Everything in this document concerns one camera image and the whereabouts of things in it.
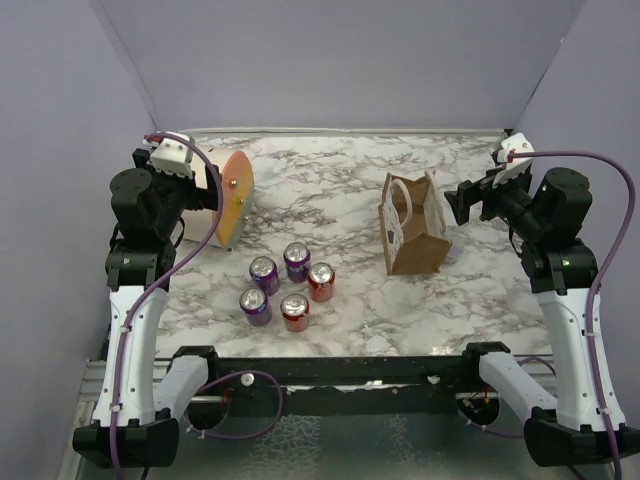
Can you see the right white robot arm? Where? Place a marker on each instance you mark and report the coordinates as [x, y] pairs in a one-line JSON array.
[[581, 423]]

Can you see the red cola can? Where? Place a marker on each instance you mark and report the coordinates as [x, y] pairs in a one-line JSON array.
[[295, 310], [321, 279]]

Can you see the small clear plastic cup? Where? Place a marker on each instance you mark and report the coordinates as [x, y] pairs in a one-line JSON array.
[[455, 250]]

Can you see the purple fanta can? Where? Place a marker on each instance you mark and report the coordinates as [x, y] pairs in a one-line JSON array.
[[256, 307], [263, 271], [297, 258]]

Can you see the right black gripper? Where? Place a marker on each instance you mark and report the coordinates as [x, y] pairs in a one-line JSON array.
[[470, 193]]

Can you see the cream cylindrical drum container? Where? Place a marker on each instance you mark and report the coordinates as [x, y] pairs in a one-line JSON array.
[[238, 193]]

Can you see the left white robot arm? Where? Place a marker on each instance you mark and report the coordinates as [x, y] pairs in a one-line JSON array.
[[135, 423]]

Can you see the black metal base frame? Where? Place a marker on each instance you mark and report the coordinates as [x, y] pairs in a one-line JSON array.
[[331, 386]]

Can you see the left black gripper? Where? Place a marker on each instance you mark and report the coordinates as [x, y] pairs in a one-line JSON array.
[[199, 196]]

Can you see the jute canvas tote bag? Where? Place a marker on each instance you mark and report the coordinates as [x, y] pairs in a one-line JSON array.
[[412, 224]]

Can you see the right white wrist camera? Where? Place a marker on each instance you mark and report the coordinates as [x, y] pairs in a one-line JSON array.
[[513, 157]]

